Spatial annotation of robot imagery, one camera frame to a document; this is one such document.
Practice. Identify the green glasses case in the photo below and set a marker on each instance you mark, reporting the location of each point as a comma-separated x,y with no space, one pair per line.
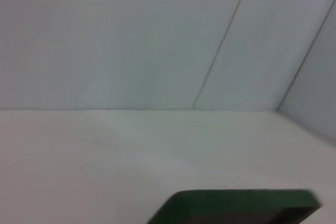
236,200

